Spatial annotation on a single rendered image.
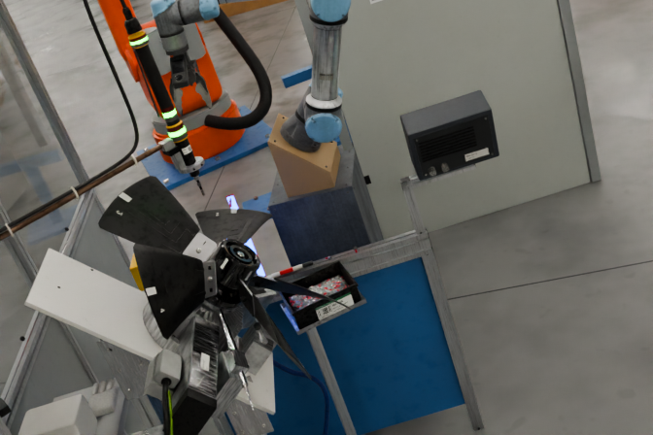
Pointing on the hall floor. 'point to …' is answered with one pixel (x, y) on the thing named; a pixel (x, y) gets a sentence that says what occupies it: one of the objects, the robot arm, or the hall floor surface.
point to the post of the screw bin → (330, 381)
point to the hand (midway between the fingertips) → (194, 110)
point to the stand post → (149, 411)
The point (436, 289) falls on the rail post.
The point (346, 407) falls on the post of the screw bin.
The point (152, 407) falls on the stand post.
